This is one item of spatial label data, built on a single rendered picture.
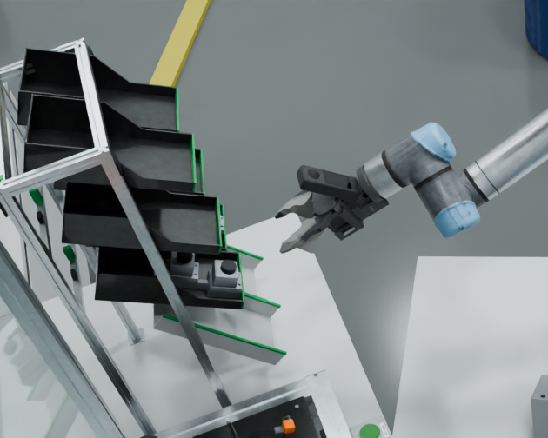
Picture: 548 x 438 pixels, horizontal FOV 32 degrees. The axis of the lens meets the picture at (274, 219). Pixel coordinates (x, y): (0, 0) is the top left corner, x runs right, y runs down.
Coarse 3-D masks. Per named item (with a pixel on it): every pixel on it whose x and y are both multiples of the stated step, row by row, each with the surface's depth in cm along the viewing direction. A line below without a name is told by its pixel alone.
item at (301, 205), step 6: (294, 198) 180; (300, 198) 179; (306, 198) 178; (288, 204) 180; (294, 204) 179; (300, 204) 178; (306, 204) 177; (312, 204) 179; (282, 210) 181; (288, 210) 180; (294, 210) 180; (300, 210) 181; (306, 210) 181; (312, 210) 181; (276, 216) 182; (282, 216) 182; (306, 216) 183; (312, 216) 183
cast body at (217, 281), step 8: (216, 264) 182; (224, 264) 181; (232, 264) 181; (208, 272) 185; (216, 272) 180; (224, 272) 180; (232, 272) 181; (200, 280) 184; (208, 280) 184; (216, 280) 180; (224, 280) 181; (232, 280) 181; (240, 280) 184; (200, 288) 184; (208, 288) 183; (216, 288) 182; (224, 288) 182; (232, 288) 183; (240, 288) 183; (216, 296) 184; (224, 296) 184; (232, 296) 184
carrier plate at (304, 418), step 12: (276, 408) 192; (288, 408) 192; (300, 408) 191; (240, 420) 192; (252, 420) 192; (264, 420) 191; (276, 420) 190; (300, 420) 189; (216, 432) 192; (228, 432) 191; (240, 432) 190; (300, 432) 187; (312, 432) 186
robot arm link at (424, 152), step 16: (432, 128) 164; (400, 144) 167; (416, 144) 165; (432, 144) 164; (448, 144) 165; (384, 160) 168; (400, 160) 166; (416, 160) 165; (432, 160) 164; (448, 160) 165; (400, 176) 167; (416, 176) 166
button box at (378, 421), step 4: (380, 416) 187; (372, 420) 186; (376, 420) 186; (380, 420) 186; (360, 424) 186; (364, 424) 186; (376, 424) 186; (380, 424) 185; (384, 424) 185; (352, 428) 186; (356, 428) 186; (360, 428) 186; (380, 428) 184; (384, 428) 184; (352, 432) 186; (356, 432) 185; (380, 432) 184; (384, 432) 184; (388, 432) 184; (352, 436) 185; (356, 436) 185; (380, 436) 183; (384, 436) 183; (388, 436) 183
